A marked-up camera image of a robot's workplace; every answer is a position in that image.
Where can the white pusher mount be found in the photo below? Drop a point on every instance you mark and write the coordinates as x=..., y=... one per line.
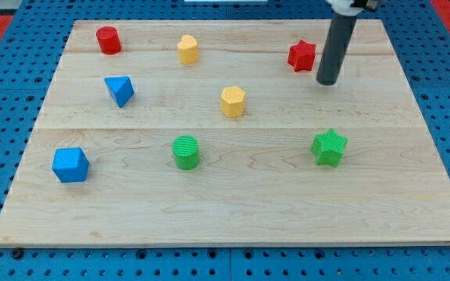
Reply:
x=353, y=7

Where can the yellow hexagon block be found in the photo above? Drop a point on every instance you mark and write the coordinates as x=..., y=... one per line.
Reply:
x=232, y=101

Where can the wooden board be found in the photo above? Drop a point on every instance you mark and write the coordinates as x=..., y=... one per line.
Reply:
x=257, y=183

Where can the blue triangular prism block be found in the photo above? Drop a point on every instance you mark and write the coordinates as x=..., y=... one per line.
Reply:
x=120, y=89

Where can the red cylinder block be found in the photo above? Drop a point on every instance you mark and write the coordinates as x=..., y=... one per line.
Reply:
x=108, y=40

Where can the green star block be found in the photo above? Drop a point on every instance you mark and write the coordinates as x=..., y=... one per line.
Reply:
x=329, y=148

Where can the yellow heart block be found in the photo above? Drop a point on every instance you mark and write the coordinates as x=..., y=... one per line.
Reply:
x=188, y=49

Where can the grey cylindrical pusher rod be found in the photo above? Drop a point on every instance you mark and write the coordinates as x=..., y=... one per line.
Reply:
x=338, y=38

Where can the green cylinder block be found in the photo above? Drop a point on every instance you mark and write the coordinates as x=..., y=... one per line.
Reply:
x=185, y=150

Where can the blue cube block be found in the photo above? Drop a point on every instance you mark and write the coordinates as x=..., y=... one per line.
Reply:
x=70, y=165

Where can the red star block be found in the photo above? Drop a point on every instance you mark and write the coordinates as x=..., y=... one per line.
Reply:
x=301, y=56

